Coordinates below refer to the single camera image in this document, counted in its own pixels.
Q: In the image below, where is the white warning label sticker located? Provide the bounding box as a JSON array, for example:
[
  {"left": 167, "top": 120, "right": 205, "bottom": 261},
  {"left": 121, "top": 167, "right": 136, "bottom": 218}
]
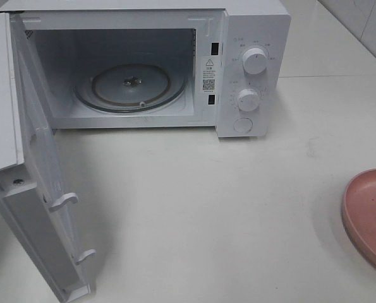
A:
[{"left": 200, "top": 56, "right": 221, "bottom": 94}]

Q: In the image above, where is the white microwave oven body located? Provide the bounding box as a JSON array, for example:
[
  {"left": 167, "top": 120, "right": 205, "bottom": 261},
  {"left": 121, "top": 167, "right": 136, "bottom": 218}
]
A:
[{"left": 0, "top": 1, "right": 291, "bottom": 138}]

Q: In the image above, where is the pink round plate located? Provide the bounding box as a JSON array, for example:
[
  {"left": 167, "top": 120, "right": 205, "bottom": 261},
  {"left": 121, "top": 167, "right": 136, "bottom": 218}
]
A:
[{"left": 341, "top": 169, "right": 376, "bottom": 268}]

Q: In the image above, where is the round white door button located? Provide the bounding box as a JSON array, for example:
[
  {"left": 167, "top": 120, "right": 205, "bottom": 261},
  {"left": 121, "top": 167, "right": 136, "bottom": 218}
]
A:
[{"left": 233, "top": 118, "right": 253, "bottom": 133}]

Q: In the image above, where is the upper white power knob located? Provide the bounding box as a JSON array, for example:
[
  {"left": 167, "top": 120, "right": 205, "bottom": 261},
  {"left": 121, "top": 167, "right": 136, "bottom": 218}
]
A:
[{"left": 242, "top": 46, "right": 267, "bottom": 75}]

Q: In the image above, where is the white timer knob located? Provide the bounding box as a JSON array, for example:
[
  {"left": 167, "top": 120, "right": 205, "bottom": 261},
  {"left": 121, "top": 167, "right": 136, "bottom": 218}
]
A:
[{"left": 238, "top": 88, "right": 260, "bottom": 112}]

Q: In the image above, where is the glass microwave turntable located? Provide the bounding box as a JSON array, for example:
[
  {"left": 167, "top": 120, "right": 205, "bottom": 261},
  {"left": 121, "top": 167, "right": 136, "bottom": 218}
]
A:
[{"left": 73, "top": 52, "right": 193, "bottom": 114}]

